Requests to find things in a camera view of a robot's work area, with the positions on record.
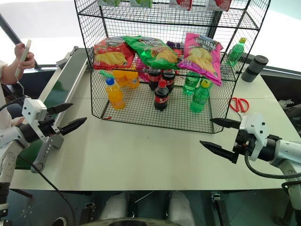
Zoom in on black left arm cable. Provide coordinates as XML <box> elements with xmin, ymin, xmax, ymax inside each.
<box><xmin>16</xmin><ymin>154</ymin><xmax>77</xmax><ymax>226</ymax></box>

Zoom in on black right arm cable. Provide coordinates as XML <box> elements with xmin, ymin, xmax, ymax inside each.
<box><xmin>244</xmin><ymin>145</ymin><xmax>286</xmax><ymax>179</ymax></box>

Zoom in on grey black cylinder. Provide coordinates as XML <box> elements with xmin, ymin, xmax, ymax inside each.
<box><xmin>241</xmin><ymin>55</ymin><xmax>269</xmax><ymax>83</ymax></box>

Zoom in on red handled scissors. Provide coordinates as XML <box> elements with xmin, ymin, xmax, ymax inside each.
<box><xmin>229</xmin><ymin>97</ymin><xmax>250</xmax><ymax>116</ymax></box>

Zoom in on person's hand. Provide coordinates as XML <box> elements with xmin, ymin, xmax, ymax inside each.
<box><xmin>14</xmin><ymin>43</ymin><xmax>35</xmax><ymax>69</ymax></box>

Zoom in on orange soda bottle blue cap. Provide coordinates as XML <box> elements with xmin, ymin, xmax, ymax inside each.
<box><xmin>105</xmin><ymin>77</ymin><xmax>126</xmax><ymax>111</ymax></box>

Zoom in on green soda bottle yellow cap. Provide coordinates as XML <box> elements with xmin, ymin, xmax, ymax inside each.
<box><xmin>190</xmin><ymin>79</ymin><xmax>210</xmax><ymax>114</ymax></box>

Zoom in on small magenta snack bag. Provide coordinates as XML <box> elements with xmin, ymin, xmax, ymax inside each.
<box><xmin>136</xmin><ymin>58</ymin><xmax>151</xmax><ymax>83</ymax></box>

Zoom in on dark diagonal frame bar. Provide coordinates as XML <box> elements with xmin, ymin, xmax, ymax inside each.
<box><xmin>0</xmin><ymin>13</ymin><xmax>40</xmax><ymax>69</ymax></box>

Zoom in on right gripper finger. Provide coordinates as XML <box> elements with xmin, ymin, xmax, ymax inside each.
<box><xmin>199</xmin><ymin>140</ymin><xmax>238</xmax><ymax>163</ymax></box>
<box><xmin>209</xmin><ymin>117</ymin><xmax>242</xmax><ymax>129</ymax></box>

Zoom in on green belt conveyor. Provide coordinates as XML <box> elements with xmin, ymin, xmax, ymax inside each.
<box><xmin>14</xmin><ymin>46</ymin><xmax>91</xmax><ymax>174</ymax></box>

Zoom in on black sneaker with white laces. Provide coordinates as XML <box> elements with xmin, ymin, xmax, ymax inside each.
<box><xmin>278</xmin><ymin>98</ymin><xmax>301</xmax><ymax>138</ymax></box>

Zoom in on white phone cable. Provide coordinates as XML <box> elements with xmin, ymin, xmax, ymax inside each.
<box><xmin>16</xmin><ymin>75</ymin><xmax>32</xmax><ymax>98</ymax></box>

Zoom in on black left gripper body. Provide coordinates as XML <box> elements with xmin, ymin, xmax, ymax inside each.
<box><xmin>37</xmin><ymin>114</ymin><xmax>62</xmax><ymax>141</ymax></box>

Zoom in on white rounded shape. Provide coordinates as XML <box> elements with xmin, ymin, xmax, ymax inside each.
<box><xmin>167</xmin><ymin>190</ymin><xmax>196</xmax><ymax>226</ymax></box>
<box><xmin>102</xmin><ymin>192</ymin><xmax>129</xmax><ymax>221</ymax></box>

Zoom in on pink potato chips bag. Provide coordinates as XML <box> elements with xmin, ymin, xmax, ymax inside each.
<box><xmin>176</xmin><ymin>32</ymin><xmax>223</xmax><ymax>87</ymax></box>

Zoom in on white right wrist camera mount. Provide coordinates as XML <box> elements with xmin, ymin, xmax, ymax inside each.
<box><xmin>239</xmin><ymin>112</ymin><xmax>269</xmax><ymax>162</ymax></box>

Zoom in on cola bottle red cap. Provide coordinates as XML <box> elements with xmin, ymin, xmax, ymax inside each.
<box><xmin>154</xmin><ymin>80</ymin><xmax>170</xmax><ymax>111</ymax></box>

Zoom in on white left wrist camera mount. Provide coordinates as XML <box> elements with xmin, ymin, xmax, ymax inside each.
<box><xmin>22</xmin><ymin>98</ymin><xmax>48</xmax><ymax>128</ymax></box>

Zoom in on purple snack packet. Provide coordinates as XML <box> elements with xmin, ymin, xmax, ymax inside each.
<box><xmin>166</xmin><ymin>40</ymin><xmax>185</xmax><ymax>49</ymax></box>

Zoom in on green snack package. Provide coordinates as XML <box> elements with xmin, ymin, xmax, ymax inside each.
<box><xmin>130</xmin><ymin>0</ymin><xmax>152</xmax><ymax>8</ymax></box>
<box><xmin>97</xmin><ymin>0</ymin><xmax>121</xmax><ymax>7</ymax></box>

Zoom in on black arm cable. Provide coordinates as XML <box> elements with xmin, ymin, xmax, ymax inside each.
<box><xmin>244</xmin><ymin>145</ymin><xmax>286</xmax><ymax>179</ymax></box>
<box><xmin>16</xmin><ymin>154</ymin><xmax>77</xmax><ymax>226</ymax></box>

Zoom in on white smartphone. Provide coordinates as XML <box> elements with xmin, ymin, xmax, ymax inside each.
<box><xmin>15</xmin><ymin>39</ymin><xmax>32</xmax><ymax>78</ymax></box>

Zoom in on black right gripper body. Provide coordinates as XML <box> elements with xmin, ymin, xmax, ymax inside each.
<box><xmin>231</xmin><ymin>128</ymin><xmax>256</xmax><ymax>165</ymax></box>

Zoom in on green potato chips bag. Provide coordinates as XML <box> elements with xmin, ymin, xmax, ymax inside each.
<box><xmin>123</xmin><ymin>35</ymin><xmax>181</xmax><ymax>71</ymax></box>

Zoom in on red potato chips bag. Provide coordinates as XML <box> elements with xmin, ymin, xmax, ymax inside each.
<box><xmin>93</xmin><ymin>37</ymin><xmax>136</xmax><ymax>71</ymax></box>

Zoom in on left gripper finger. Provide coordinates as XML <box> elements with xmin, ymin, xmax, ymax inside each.
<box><xmin>59</xmin><ymin>117</ymin><xmax>88</xmax><ymax>136</ymax></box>
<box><xmin>48</xmin><ymin>103</ymin><xmax>74</xmax><ymax>115</ymax></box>

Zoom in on person's white clothing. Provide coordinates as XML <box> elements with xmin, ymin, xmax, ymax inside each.
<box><xmin>0</xmin><ymin>60</ymin><xmax>13</xmax><ymax>129</ymax></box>

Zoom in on black wire mesh rack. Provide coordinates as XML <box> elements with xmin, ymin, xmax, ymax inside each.
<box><xmin>74</xmin><ymin>0</ymin><xmax>271</xmax><ymax>134</ymax></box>

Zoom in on red snack package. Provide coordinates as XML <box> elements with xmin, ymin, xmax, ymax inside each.
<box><xmin>206</xmin><ymin>0</ymin><xmax>232</xmax><ymax>12</ymax></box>
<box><xmin>169</xmin><ymin>0</ymin><xmax>193</xmax><ymax>11</ymax></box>

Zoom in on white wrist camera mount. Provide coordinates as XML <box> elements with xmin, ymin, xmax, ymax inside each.
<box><xmin>22</xmin><ymin>98</ymin><xmax>48</xmax><ymax>128</ymax></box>
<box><xmin>239</xmin><ymin>112</ymin><xmax>269</xmax><ymax>162</ymax></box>

